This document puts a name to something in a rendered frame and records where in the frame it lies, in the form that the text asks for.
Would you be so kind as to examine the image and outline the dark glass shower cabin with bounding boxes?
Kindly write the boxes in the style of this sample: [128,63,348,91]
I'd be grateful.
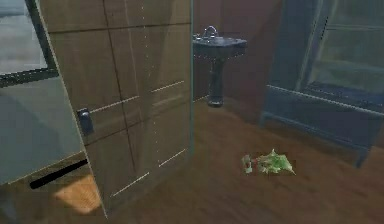
[259,0,384,169]

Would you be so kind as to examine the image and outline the black pedestal sink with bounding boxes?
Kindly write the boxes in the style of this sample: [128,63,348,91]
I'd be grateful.
[192,33,248,108]

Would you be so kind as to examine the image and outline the green crumpled cloth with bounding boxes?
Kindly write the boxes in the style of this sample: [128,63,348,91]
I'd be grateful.
[241,148,297,177]

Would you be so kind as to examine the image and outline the black framed window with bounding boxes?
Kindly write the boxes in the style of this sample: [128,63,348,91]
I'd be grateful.
[0,0,60,89]

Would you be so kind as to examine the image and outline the black door handle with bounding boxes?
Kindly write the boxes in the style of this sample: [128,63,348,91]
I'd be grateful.
[76,107,95,137]

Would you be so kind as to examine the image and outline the silver sink faucet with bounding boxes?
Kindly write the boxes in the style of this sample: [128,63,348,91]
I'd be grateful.
[201,25,220,39]

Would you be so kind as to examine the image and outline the brown wooden room door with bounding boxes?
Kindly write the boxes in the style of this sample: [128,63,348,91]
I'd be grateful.
[34,0,195,219]

